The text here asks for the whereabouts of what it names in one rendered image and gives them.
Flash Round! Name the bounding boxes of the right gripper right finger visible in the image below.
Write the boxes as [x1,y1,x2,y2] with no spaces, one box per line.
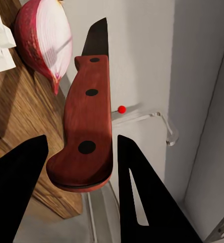
[117,135,204,243]

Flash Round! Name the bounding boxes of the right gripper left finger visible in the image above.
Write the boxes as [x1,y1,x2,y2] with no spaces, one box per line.
[0,135,49,243]

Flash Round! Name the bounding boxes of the cutting board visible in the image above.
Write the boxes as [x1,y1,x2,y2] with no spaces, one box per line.
[0,0,84,219]

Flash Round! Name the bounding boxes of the parer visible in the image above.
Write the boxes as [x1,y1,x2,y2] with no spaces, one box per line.
[46,17,113,193]

